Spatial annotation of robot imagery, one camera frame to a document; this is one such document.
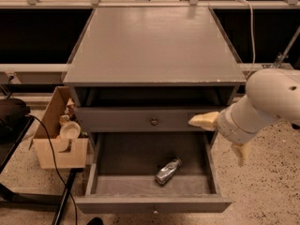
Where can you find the silver redbull can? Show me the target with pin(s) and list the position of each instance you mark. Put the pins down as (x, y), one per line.
(167, 172)

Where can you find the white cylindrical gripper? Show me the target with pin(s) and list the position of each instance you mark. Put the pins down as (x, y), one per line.
(229, 127)

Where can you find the grey metal rail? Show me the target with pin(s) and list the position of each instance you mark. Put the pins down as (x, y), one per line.
(33, 73)

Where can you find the black side table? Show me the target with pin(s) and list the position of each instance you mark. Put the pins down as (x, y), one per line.
(8, 146)

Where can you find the cardboard box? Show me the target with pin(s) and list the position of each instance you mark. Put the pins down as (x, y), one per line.
(52, 150)

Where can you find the open grey middle drawer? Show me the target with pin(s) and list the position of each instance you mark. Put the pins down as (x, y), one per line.
(122, 175)

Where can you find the black bag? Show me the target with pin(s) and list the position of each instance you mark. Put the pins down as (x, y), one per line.
(12, 109)

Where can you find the closed grey top drawer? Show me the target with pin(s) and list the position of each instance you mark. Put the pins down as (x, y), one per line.
(138, 119)

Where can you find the grey wooden drawer cabinet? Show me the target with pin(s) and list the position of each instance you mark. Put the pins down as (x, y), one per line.
(152, 57)

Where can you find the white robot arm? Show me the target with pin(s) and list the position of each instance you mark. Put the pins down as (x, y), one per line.
(272, 95)

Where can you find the round metal drawer knob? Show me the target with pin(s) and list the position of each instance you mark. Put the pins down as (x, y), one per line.
(154, 121)

